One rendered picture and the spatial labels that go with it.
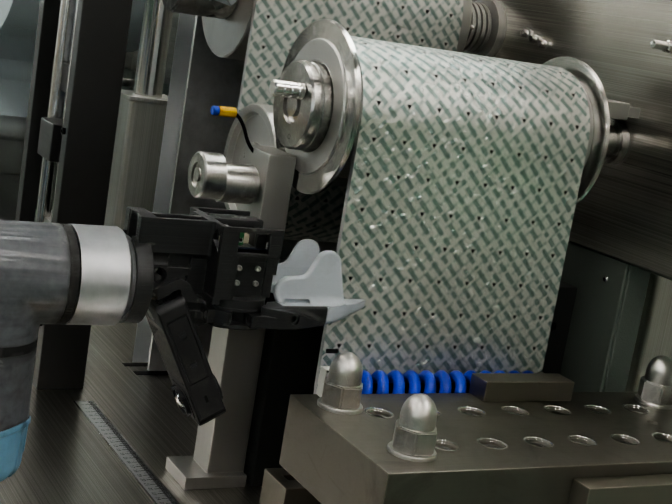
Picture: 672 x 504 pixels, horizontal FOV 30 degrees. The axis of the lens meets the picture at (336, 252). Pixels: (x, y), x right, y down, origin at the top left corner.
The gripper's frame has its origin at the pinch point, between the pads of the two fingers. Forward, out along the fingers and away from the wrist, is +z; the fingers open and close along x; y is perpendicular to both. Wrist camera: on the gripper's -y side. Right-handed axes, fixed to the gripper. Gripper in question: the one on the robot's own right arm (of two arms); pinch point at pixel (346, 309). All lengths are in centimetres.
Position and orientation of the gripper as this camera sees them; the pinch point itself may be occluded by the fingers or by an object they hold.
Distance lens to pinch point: 105.5
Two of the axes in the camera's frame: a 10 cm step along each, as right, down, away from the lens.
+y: 1.6, -9.7, -2.0
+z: 8.8, 0.5, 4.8
